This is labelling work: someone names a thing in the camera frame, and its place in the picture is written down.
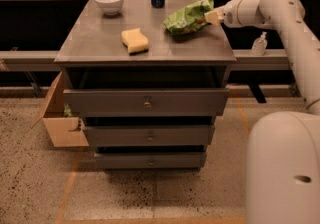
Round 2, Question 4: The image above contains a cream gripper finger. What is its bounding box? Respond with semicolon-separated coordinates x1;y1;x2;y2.
204;8;224;26

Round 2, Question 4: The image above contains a green rice chip bag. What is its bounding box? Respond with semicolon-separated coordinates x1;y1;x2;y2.
163;0;214;36

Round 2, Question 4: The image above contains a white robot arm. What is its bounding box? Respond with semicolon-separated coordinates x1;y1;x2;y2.
208;0;320;224

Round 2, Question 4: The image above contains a yellow sponge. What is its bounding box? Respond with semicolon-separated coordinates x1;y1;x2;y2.
121;28;149;54

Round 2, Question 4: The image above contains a clear sanitizer bottle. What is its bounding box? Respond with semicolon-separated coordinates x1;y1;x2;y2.
251;31;267;56

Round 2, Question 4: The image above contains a grey drawer cabinet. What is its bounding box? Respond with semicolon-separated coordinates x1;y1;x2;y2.
55;0;236;154

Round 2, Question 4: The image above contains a white ceramic bowl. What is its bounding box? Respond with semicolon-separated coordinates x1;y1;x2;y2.
94;0;124;15

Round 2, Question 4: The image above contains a grey top drawer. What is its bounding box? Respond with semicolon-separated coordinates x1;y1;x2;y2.
64;89;229;117

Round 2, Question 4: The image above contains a grey drawer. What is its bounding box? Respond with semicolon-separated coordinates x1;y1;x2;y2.
64;89;229;117
83;125;215;147
94;152;206;169

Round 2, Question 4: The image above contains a grey middle drawer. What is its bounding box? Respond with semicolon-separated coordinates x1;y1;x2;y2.
83;125;215;147

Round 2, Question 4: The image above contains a grey bottom drawer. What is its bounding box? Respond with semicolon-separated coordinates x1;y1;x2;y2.
94;152;206;169

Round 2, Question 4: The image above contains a cardboard box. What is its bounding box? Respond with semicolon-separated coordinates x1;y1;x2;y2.
31;73;88;147

